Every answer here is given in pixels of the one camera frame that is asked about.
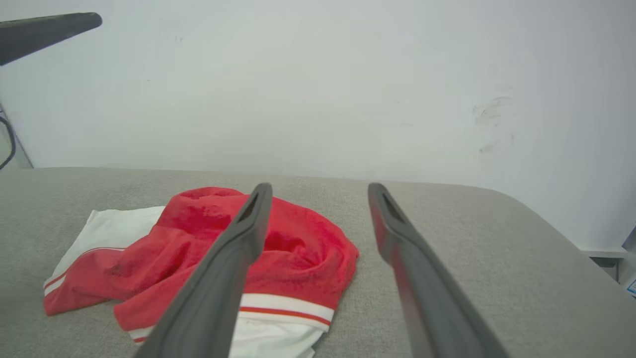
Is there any white baseboard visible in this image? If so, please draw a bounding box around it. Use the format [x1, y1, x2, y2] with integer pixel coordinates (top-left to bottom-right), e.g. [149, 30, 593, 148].
[580, 248, 631, 260]

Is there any black cable loop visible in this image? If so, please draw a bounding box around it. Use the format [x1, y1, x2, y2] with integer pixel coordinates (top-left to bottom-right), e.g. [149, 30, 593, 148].
[0, 115, 17, 171]

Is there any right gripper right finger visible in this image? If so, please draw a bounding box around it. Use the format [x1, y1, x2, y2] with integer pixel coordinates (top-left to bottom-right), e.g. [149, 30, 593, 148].
[367, 182, 510, 358]

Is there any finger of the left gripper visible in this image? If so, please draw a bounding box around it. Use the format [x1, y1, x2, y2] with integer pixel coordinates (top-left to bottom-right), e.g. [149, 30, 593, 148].
[0, 12, 103, 66]

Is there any red white basketball jersey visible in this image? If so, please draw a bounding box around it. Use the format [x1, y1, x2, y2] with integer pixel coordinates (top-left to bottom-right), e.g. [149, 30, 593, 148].
[43, 186, 360, 358]

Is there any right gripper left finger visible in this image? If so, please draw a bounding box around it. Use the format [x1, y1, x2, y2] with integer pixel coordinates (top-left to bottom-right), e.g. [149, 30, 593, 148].
[134, 182, 273, 358]

